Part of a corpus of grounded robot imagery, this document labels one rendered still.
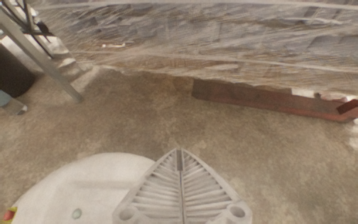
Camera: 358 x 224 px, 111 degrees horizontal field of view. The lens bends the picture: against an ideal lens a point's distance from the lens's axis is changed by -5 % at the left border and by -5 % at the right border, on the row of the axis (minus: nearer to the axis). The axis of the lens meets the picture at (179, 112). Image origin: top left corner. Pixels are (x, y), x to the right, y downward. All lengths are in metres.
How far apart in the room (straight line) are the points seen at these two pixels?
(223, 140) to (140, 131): 0.53
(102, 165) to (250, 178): 0.74
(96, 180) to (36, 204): 0.16
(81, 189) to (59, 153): 0.52
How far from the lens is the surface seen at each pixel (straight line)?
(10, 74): 1.50
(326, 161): 1.23
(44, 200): 0.58
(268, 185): 0.95
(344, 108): 1.35
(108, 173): 0.50
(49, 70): 1.03
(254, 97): 1.04
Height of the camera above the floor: 0.81
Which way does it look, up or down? 59 degrees down
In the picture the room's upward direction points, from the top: 2 degrees clockwise
